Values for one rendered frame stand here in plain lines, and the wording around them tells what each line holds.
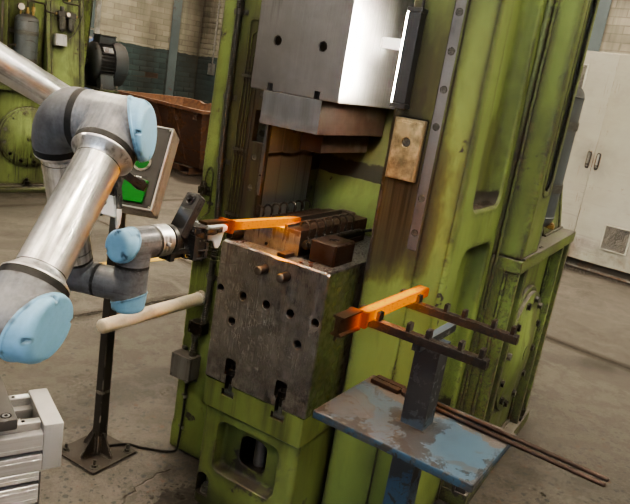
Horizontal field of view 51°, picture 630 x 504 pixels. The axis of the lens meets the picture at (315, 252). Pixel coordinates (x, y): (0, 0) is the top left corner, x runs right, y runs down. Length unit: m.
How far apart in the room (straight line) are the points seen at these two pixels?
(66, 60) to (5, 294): 5.71
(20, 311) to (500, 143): 1.57
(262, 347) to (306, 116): 0.68
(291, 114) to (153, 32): 9.39
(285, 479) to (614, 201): 5.43
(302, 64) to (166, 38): 9.53
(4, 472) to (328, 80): 1.22
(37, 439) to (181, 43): 10.53
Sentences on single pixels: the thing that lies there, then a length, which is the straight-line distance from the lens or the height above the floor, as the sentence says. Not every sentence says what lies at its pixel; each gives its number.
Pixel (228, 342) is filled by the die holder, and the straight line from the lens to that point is 2.08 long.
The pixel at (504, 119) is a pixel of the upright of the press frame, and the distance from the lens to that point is 2.21.
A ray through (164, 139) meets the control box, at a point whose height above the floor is 1.16.
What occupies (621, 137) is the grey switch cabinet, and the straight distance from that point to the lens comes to 7.03.
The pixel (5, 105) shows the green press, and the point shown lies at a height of 0.77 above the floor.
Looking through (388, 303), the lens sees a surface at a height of 0.95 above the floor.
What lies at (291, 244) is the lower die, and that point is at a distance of 1.94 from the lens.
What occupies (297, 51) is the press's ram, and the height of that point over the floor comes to 1.48.
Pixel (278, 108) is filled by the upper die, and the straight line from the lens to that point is 1.95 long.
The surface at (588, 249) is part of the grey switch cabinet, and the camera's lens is 7.14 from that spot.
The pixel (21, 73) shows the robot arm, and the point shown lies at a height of 1.33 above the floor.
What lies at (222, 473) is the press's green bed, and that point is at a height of 0.15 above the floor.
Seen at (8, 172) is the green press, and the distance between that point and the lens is 6.63.
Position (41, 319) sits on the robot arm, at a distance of 1.08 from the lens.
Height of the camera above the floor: 1.42
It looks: 14 degrees down
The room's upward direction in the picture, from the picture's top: 9 degrees clockwise
